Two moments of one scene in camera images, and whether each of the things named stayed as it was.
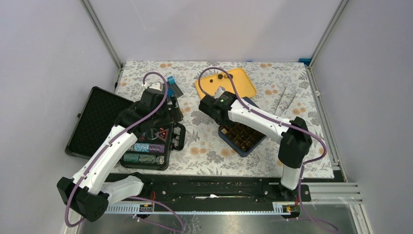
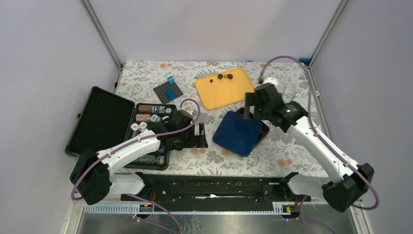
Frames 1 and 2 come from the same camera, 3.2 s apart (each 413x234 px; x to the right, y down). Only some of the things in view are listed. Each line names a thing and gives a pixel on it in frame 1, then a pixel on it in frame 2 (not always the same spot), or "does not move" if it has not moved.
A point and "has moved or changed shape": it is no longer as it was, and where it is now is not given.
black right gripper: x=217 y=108 to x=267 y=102
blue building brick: x=171 y=79 does not move
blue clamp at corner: x=306 y=61 does not move
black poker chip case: x=100 y=113 does not move
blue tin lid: x=250 y=102 has moved or changed shape
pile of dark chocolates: x=220 y=76 does not move
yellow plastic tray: x=244 y=87 does not move
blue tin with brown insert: x=243 y=139 has moved or changed shape
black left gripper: x=176 y=113 to x=198 y=141
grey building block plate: x=177 y=91 does not move
